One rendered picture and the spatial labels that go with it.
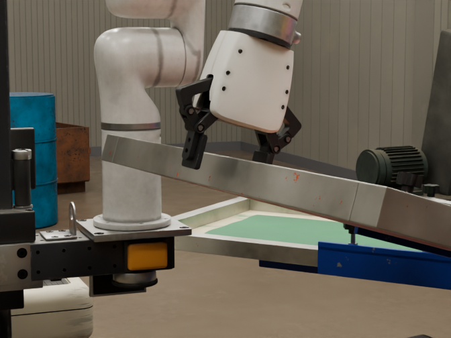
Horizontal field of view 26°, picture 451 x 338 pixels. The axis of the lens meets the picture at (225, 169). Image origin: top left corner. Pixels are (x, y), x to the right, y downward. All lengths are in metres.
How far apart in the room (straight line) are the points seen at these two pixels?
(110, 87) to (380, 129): 8.16
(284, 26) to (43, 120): 6.51
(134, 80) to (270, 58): 0.45
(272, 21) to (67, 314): 1.16
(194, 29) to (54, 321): 0.82
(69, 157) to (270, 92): 8.15
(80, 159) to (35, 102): 1.88
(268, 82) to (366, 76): 8.74
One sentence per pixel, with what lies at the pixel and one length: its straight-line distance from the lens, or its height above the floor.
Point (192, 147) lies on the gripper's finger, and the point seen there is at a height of 1.31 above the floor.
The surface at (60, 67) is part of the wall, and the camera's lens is 12.22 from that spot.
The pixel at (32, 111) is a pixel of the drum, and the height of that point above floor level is 0.91.
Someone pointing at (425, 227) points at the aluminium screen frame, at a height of 1.26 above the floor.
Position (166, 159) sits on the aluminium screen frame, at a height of 1.29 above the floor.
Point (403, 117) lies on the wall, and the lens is 9.24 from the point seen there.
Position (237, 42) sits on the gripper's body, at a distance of 1.09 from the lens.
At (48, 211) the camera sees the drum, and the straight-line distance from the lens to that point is 7.68.
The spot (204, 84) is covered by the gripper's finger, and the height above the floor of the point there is 1.38.
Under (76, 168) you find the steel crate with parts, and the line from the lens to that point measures 9.28.
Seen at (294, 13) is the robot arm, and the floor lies 1.46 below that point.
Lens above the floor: 1.43
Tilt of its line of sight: 7 degrees down
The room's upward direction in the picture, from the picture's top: straight up
